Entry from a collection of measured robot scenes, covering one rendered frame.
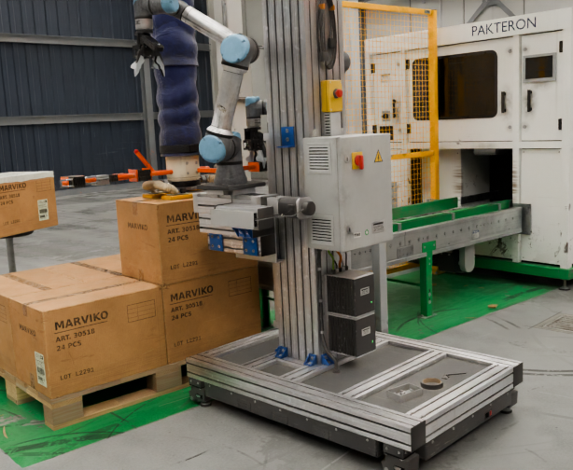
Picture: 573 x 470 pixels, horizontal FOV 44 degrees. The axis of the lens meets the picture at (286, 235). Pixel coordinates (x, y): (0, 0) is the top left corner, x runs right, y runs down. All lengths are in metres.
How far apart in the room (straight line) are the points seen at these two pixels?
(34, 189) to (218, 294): 2.10
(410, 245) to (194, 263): 1.51
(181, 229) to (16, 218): 1.96
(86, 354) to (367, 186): 1.47
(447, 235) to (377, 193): 1.79
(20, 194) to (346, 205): 2.93
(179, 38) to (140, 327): 1.42
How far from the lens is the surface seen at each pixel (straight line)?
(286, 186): 3.15
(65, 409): 3.42
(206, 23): 3.23
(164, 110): 3.67
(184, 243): 3.55
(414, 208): 5.42
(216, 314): 3.73
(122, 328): 3.45
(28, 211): 5.35
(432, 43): 5.90
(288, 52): 3.12
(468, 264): 5.13
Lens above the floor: 1.31
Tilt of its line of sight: 9 degrees down
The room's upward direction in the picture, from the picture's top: 3 degrees counter-clockwise
